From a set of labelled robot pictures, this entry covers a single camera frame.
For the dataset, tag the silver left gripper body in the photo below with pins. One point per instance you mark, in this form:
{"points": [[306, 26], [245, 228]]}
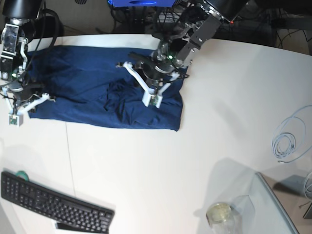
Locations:
{"points": [[179, 42]]}

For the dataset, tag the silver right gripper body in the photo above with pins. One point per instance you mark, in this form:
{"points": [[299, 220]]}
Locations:
{"points": [[14, 59]]}

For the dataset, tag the dark blue t-shirt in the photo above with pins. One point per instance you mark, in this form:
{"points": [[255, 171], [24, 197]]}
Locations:
{"points": [[90, 89]]}

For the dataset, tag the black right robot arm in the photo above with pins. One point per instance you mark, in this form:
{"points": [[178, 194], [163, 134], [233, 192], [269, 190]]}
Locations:
{"points": [[23, 9]]}

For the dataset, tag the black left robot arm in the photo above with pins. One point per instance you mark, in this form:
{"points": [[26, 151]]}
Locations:
{"points": [[230, 10]]}

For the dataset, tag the blue box with hole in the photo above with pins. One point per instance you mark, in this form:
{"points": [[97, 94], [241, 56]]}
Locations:
{"points": [[143, 3]]}

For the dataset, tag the green tape roll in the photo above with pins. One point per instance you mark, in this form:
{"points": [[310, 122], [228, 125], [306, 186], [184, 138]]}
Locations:
{"points": [[23, 175]]}

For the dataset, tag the black computer keyboard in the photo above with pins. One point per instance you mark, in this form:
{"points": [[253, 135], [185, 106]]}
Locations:
{"points": [[66, 210]]}

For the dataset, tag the clear glass jar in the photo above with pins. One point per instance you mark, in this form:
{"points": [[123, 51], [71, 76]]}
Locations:
{"points": [[234, 217]]}

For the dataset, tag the white camera bracket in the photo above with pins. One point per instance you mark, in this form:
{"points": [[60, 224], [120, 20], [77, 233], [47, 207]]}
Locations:
{"points": [[153, 94], [20, 106]]}

